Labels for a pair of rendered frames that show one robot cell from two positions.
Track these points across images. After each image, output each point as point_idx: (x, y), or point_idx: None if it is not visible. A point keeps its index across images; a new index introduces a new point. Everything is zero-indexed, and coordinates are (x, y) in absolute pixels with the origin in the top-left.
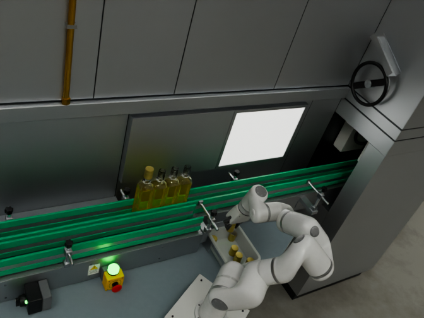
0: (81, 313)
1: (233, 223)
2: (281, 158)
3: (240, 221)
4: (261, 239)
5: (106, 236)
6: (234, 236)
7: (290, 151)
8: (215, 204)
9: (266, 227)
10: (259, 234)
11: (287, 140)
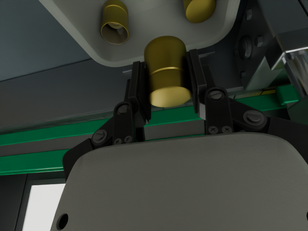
0: None
1: (253, 148)
2: (34, 180)
3: (181, 203)
4: (4, 13)
5: None
6: (112, 20)
7: (22, 186)
8: (187, 125)
9: (11, 53)
10: (23, 32)
11: (28, 228)
